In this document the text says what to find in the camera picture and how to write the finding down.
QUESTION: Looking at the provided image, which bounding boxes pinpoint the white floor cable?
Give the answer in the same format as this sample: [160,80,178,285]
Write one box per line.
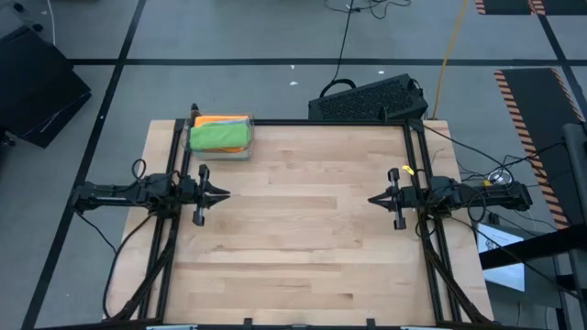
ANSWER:
[45,0,57,46]

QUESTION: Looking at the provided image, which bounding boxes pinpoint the white printed sheet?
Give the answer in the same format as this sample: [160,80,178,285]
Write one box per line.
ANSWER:
[476,223,526,292]

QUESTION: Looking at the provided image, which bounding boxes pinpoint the yellow floor cable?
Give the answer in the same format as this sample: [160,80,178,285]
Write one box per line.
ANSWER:
[432,0,471,119]

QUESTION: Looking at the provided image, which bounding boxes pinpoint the bright green microfiber towel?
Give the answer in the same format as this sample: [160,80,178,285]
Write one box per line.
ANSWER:
[189,121,252,152]

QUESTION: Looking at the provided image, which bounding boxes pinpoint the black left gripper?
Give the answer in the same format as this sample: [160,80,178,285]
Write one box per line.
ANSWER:
[177,163,231,227]

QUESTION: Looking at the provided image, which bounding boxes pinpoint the black floor cable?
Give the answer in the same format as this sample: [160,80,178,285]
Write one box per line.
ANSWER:
[324,0,413,86]

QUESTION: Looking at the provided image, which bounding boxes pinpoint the black stand beam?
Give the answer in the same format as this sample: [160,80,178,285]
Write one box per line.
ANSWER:
[479,225,587,270]

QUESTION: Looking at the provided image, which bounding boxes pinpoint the large black floor case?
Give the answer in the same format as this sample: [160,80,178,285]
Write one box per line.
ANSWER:
[0,25,92,149]

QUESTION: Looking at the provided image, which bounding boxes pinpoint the black aluminium table frame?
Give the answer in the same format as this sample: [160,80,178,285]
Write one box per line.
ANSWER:
[103,117,494,327]

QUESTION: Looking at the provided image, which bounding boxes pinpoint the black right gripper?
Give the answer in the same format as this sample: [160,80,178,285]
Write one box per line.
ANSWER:
[367,167,436,231]

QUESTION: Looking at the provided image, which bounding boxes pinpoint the clear plastic tray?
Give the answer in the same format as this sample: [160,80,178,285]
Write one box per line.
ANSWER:
[181,111,256,162]

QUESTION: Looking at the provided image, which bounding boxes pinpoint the grey waffle microfiber towel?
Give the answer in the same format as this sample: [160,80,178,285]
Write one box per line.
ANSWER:
[196,118,251,128]

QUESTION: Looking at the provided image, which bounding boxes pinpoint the black looped cable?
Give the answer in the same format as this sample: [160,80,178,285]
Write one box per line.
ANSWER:
[319,78,358,98]

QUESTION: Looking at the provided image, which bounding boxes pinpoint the black hazard-striped floor mat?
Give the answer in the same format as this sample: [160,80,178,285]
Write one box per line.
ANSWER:
[531,0,587,16]
[475,0,536,16]
[493,67,587,230]

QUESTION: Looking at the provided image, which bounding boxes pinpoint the clear tape roll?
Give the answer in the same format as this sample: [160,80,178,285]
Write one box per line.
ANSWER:
[488,168,514,188]

